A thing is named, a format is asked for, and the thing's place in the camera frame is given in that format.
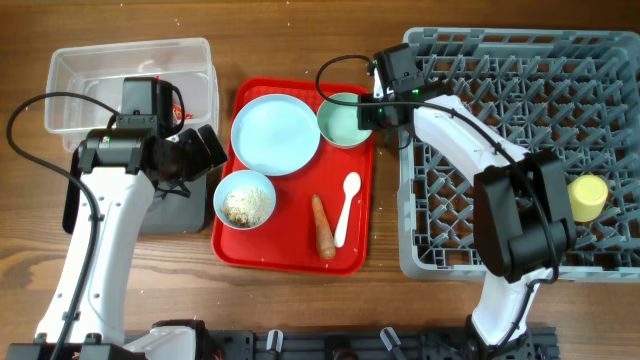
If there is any blue bowl with food scraps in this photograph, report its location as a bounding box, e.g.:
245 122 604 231
213 170 276 230

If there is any black plastic bin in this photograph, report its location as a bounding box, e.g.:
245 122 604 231
62 177 207 235

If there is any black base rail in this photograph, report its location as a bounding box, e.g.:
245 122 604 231
199 327 559 360

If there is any white plastic spoon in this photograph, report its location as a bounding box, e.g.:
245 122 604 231
334 172 361 248

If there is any red snack wrapper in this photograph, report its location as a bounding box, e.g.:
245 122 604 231
155 75 193 124

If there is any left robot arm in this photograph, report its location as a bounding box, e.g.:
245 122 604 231
7 125 228 359

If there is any left black cable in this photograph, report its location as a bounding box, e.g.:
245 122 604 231
5 91 124 360

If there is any grey dishwasher rack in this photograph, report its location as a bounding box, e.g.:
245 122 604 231
397 27 639 283

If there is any mint green bowl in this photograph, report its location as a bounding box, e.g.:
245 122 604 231
317 100 372 149

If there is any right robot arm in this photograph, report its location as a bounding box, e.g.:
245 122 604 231
357 90 576 359

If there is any yellow plastic cup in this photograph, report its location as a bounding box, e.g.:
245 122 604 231
568 175 609 222

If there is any light blue plate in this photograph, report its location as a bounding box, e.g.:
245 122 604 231
231 94 320 176

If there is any clear plastic bin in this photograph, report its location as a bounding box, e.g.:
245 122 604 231
44 38 220 152

